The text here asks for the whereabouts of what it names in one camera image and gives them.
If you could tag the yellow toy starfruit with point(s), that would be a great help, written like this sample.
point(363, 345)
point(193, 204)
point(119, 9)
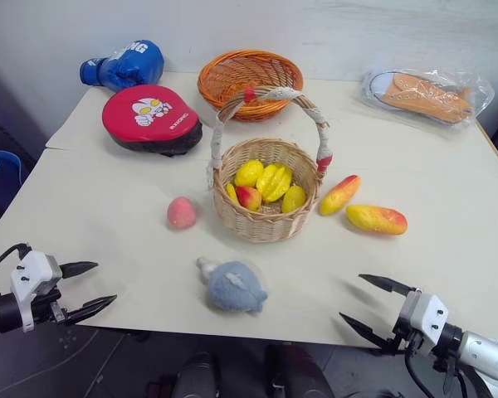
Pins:
point(274, 182)

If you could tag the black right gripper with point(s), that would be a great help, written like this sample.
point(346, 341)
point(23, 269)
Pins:
point(404, 345)

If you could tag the yellow toy lemon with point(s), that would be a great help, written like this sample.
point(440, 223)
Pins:
point(249, 173)

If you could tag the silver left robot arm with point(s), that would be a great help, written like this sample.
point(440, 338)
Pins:
point(2, 309)

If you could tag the red cartoon punch pad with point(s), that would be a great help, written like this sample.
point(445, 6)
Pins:
point(149, 114)

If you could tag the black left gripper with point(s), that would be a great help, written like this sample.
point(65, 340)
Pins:
point(47, 309)

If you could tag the pink toy peach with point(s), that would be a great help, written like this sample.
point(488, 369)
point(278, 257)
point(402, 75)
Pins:
point(182, 212)

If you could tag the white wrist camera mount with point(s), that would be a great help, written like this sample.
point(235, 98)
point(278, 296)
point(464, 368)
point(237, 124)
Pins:
point(423, 315)
point(31, 273)

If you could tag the yellow banana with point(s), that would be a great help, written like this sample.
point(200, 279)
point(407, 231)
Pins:
point(231, 194)

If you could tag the blue boxing glove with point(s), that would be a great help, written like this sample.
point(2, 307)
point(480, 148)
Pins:
point(128, 62)

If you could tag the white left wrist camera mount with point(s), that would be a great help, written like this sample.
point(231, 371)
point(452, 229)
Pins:
point(31, 273)

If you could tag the red tipped yellow toy mango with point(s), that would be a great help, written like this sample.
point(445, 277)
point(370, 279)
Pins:
point(338, 195)

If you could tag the blue grey plush toy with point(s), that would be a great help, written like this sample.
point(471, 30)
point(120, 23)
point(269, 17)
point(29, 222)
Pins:
point(232, 288)

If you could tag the orange shoe in plastic bag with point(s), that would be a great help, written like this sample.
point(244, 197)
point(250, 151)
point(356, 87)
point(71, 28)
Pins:
point(481, 89)

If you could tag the blue plastic container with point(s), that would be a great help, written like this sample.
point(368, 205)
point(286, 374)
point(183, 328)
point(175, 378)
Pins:
point(0, 166)

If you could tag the orange canvas sneaker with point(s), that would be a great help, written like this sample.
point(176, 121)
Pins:
point(423, 97)

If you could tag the long yellow orange toy mango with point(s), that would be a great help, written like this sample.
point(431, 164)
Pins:
point(375, 219)

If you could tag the dark rounded shape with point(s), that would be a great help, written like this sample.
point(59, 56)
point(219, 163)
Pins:
point(197, 377)

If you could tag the small red yellow toy mango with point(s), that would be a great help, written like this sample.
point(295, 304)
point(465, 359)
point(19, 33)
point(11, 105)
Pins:
point(250, 198)

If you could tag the orange wicker bowl basket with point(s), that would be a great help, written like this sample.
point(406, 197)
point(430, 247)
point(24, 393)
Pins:
point(249, 79)

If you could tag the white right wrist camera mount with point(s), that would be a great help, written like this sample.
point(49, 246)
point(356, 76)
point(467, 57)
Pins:
point(423, 315)

